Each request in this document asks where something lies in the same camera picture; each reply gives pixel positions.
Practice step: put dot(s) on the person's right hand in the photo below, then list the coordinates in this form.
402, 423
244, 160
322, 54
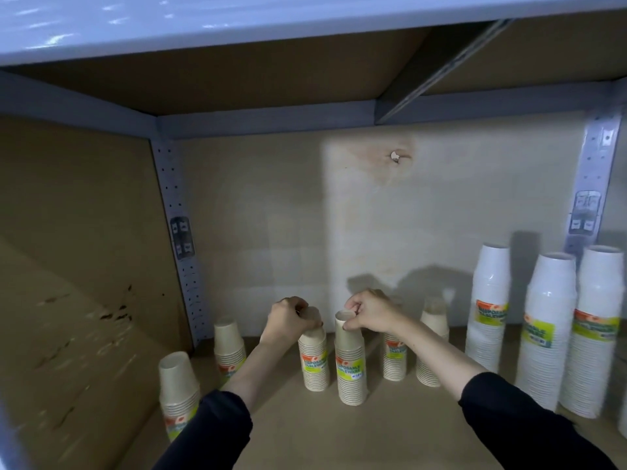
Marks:
374, 310

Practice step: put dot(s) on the person's left hand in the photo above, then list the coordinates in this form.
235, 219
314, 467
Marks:
289, 320

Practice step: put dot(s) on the white cup stack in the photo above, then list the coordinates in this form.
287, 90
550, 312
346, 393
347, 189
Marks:
487, 298
546, 337
592, 347
623, 416

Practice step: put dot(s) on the white metal shelf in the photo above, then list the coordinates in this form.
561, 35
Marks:
392, 435

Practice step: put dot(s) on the person's right forearm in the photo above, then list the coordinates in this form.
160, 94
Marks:
514, 420

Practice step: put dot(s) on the person's left forearm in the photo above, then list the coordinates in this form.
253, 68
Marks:
215, 425

